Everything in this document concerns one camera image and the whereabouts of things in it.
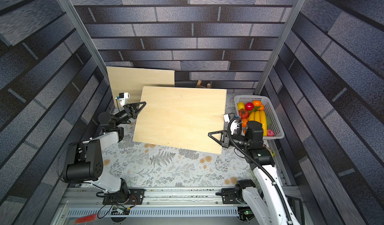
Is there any floral tablecloth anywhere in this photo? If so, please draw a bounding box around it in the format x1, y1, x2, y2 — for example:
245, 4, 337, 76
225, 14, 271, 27
80, 94, 271, 188

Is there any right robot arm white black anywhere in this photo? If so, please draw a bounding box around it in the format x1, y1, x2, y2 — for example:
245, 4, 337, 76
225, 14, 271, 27
214, 117, 300, 225

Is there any small orange toy fruit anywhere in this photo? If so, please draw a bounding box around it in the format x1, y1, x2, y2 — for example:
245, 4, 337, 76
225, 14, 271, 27
242, 119, 248, 128

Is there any plywood board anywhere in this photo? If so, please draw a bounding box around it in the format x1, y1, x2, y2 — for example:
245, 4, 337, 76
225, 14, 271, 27
107, 67, 175, 108
133, 86, 227, 154

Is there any yellow toy lemon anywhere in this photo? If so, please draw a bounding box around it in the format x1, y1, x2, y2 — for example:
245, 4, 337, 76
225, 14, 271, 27
237, 102, 245, 110

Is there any white plastic basket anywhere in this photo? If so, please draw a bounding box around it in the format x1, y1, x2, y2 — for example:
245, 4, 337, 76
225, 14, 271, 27
234, 95, 285, 140

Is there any red toy apple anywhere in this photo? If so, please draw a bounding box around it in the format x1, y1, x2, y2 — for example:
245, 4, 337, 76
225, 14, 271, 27
245, 102, 254, 111

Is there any aluminium rail base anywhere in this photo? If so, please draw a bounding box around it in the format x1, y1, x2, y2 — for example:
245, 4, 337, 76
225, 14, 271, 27
50, 186, 301, 225

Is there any yellow toy banana bunch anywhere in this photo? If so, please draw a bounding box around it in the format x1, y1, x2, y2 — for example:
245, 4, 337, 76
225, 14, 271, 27
248, 110, 268, 137

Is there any orange toy fruit top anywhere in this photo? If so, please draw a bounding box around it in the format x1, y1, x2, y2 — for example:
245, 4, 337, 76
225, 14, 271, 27
253, 100, 265, 111

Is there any black corrugated cable right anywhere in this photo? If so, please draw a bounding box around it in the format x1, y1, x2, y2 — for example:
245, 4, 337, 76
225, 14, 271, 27
227, 116, 295, 225

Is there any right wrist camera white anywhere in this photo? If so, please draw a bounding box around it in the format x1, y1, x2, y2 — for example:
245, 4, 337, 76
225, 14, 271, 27
224, 113, 243, 135

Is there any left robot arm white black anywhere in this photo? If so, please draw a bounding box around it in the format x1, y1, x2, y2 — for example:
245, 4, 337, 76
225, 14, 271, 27
62, 102, 146, 206

